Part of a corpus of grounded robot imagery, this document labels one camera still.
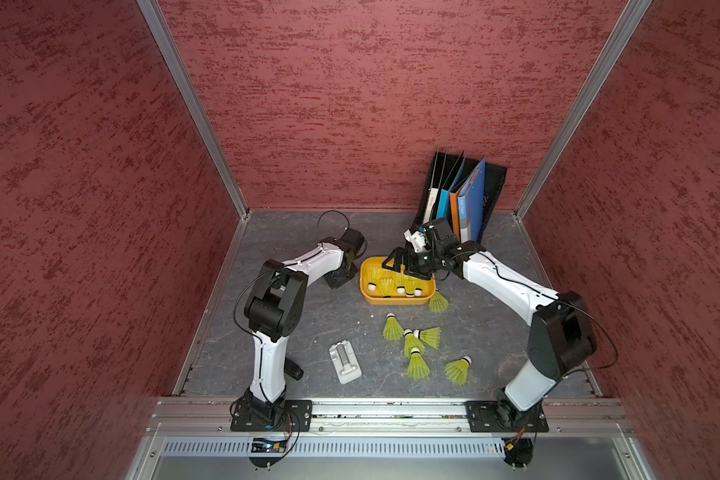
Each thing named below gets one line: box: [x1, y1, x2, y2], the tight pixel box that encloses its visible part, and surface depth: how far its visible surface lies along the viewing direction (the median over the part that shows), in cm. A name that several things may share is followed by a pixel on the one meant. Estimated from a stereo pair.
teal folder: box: [436, 157, 467, 219], surface depth 91 cm
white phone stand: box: [328, 339, 363, 385], surface depth 83 cm
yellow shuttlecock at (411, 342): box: [403, 328, 425, 358], surface depth 86 cm
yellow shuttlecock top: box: [366, 266, 385, 291], surface depth 99 cm
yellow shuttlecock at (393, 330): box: [383, 312, 404, 341], surface depth 90 cm
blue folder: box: [458, 157, 487, 243], surface depth 91 cm
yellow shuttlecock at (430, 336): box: [413, 327, 442, 349], surface depth 86 cm
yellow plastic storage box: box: [359, 256, 437, 306], surface depth 97 cm
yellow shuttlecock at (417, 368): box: [407, 347, 430, 380], surface depth 83 cm
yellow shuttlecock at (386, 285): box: [377, 277, 396, 298], surface depth 97 cm
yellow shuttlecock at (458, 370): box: [444, 355, 472, 386], surface depth 83 cm
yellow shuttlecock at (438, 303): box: [429, 291, 450, 313], surface depth 96 cm
